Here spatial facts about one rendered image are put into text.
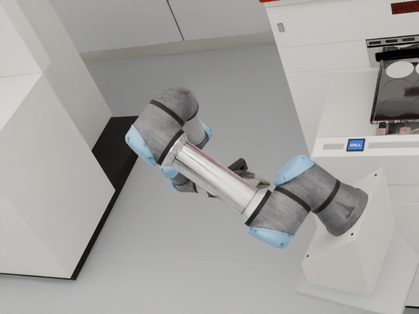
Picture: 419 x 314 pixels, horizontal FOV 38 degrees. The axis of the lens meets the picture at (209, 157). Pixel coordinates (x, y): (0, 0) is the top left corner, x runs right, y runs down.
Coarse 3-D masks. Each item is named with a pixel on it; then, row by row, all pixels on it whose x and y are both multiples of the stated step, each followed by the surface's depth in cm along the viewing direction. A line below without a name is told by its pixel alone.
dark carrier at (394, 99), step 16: (384, 64) 239; (416, 64) 233; (384, 80) 232; (400, 80) 229; (416, 80) 226; (384, 96) 226; (400, 96) 223; (416, 96) 220; (384, 112) 220; (400, 112) 217; (416, 112) 214
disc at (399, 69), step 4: (392, 64) 237; (396, 64) 236; (400, 64) 235; (404, 64) 235; (408, 64) 234; (388, 68) 236; (392, 68) 235; (396, 68) 235; (400, 68) 234; (404, 68) 233; (408, 68) 232; (412, 68) 232; (388, 72) 234; (392, 72) 234; (396, 72) 233; (400, 72) 232; (404, 72) 231; (408, 72) 231; (392, 76) 232; (396, 76) 231; (400, 76) 231; (404, 76) 230
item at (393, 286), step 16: (400, 240) 188; (400, 256) 184; (416, 256) 183; (384, 272) 182; (400, 272) 181; (416, 272) 181; (304, 288) 187; (320, 288) 185; (384, 288) 178; (400, 288) 177; (336, 304) 182; (352, 304) 178; (368, 304) 176; (384, 304) 175; (400, 304) 173
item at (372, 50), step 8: (368, 48) 242; (376, 48) 241; (384, 48) 240; (392, 48) 239; (400, 48) 238; (408, 48) 237; (416, 48) 236; (368, 56) 245; (416, 56) 240; (376, 64) 247
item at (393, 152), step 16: (320, 144) 209; (336, 144) 208; (368, 144) 203; (384, 144) 200; (400, 144) 198; (416, 144) 196; (320, 160) 206; (336, 160) 204; (352, 160) 202; (368, 160) 200; (384, 160) 198; (400, 160) 196; (416, 160) 194; (336, 176) 210; (352, 176) 208; (400, 176) 201; (416, 176) 199
